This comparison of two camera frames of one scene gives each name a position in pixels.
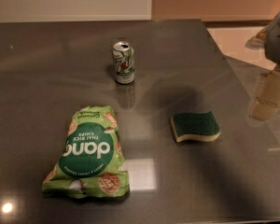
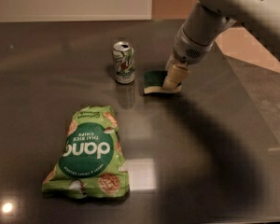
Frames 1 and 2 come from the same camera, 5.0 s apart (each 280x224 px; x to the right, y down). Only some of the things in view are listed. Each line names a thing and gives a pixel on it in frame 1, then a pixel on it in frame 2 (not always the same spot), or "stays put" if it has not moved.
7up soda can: (123, 63) stays put
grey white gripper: (278, 41) to (187, 49)
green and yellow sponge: (202, 125) to (153, 82)
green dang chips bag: (91, 158) stays put
